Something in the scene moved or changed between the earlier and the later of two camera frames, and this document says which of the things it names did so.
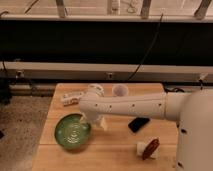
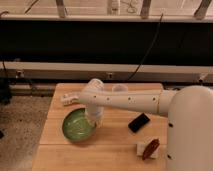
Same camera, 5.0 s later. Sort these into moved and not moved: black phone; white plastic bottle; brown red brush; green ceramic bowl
Moved: green ceramic bowl
Not moved: white plastic bottle; black phone; brown red brush
